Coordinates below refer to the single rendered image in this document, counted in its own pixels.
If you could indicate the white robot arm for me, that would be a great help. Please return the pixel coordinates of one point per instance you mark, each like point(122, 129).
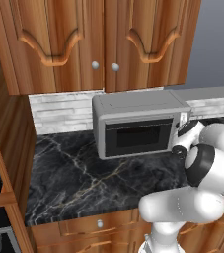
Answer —
point(189, 204)

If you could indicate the dark glass toaster oven door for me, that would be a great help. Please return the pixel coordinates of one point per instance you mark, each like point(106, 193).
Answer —
point(138, 136)

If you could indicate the grey toaster oven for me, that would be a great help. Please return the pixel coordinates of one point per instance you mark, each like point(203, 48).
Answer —
point(136, 105)

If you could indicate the small dark toaster oven knob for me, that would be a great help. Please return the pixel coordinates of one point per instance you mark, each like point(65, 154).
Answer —
point(177, 125)

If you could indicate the wooden cupboard door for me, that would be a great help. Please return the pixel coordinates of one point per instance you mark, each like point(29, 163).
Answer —
point(44, 33)
point(149, 33)

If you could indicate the tall wooden oven cabinet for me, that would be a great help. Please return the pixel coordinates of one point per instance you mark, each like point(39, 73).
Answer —
point(8, 138)

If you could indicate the round silver cupboard knob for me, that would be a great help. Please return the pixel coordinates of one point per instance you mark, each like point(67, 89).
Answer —
point(95, 65)
point(115, 67)

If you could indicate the round silver drawer knob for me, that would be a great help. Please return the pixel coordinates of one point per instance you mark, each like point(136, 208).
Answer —
point(99, 224)

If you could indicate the wooden drawer front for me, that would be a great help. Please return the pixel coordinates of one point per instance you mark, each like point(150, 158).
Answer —
point(80, 225)
point(93, 245)
point(212, 230)

